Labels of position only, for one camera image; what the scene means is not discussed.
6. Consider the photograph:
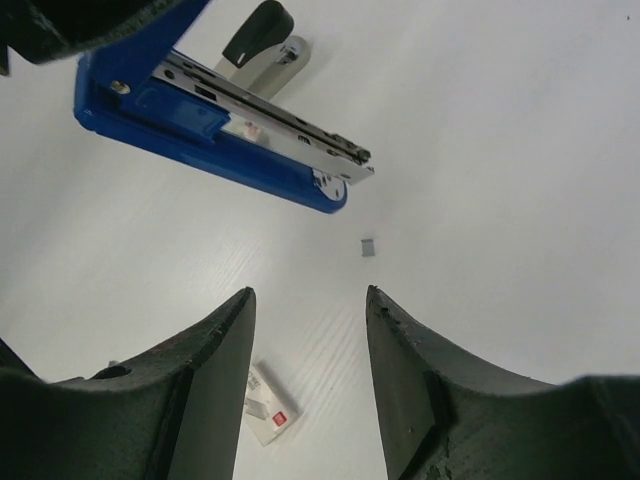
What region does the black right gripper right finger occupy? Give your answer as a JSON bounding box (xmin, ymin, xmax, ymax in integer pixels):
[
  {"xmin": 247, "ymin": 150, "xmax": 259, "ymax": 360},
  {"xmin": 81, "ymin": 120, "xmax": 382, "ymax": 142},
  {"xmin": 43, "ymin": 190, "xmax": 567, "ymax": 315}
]
[{"xmin": 366, "ymin": 286, "xmax": 639, "ymax": 479}]

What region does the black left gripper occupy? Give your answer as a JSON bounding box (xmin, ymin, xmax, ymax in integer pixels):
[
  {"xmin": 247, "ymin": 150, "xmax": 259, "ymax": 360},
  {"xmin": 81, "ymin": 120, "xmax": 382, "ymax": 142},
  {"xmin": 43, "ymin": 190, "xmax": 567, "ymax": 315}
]
[{"xmin": 0, "ymin": 0, "xmax": 211, "ymax": 76}]

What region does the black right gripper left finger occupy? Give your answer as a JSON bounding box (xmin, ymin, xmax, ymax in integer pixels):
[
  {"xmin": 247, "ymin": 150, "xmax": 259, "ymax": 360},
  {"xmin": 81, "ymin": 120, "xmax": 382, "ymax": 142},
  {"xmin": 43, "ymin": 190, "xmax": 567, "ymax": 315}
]
[{"xmin": 1, "ymin": 288, "xmax": 256, "ymax": 479}]

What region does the blue black stapler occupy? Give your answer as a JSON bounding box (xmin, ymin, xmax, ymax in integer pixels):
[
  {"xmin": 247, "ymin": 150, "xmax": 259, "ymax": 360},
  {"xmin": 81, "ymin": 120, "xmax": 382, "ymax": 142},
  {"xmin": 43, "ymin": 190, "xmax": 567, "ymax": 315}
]
[{"xmin": 74, "ymin": 9, "xmax": 374, "ymax": 214}]

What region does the grey black stapler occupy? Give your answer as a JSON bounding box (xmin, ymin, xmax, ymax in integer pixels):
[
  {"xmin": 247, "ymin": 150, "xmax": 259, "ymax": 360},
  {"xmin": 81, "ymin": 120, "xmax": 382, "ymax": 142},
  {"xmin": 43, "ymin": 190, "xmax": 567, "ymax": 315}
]
[{"xmin": 214, "ymin": 1, "xmax": 312, "ymax": 100}]

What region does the white red staple box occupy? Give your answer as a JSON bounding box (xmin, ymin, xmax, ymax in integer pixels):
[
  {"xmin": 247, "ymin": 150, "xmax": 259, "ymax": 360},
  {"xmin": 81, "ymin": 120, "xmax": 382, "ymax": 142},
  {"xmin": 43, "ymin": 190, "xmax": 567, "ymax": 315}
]
[{"xmin": 243, "ymin": 359, "xmax": 303, "ymax": 447}]

